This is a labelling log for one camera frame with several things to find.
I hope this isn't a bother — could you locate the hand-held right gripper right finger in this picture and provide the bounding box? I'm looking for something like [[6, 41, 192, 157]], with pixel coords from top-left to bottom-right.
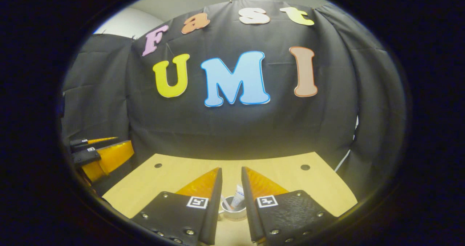
[[241, 166, 337, 245]]

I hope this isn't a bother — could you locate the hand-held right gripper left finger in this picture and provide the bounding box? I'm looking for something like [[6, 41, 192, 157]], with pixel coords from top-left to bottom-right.
[[131, 167, 223, 246]]

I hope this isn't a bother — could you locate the white cup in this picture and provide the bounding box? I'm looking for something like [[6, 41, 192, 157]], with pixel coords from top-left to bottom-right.
[[218, 195, 248, 222]]

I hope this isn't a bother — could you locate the white toothpaste tube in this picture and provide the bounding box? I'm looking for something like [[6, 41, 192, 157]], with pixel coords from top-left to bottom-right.
[[231, 185, 246, 209]]

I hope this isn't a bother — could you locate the wooden desktop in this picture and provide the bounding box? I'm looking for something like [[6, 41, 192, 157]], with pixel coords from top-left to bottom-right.
[[103, 152, 358, 246]]

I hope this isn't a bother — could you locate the black backdrop cloth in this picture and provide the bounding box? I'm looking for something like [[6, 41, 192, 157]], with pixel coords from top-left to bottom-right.
[[60, 0, 407, 203]]

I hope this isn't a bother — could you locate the white cable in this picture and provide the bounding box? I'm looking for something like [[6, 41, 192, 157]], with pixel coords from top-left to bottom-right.
[[334, 116, 359, 173]]

